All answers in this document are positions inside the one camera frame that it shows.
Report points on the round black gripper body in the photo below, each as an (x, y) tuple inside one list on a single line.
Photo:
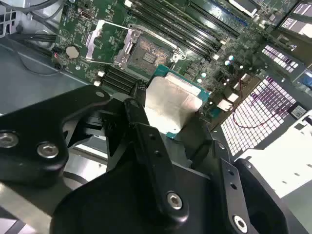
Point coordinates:
[(109, 207)]

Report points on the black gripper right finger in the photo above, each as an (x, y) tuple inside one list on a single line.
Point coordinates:
[(231, 180)]

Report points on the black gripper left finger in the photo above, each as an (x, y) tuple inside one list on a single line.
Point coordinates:
[(31, 136)]

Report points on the silver-topped green CPU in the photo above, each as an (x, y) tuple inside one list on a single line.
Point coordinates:
[(170, 97)]

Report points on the metal socket cover frame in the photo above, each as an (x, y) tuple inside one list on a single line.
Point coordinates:
[(91, 46)]

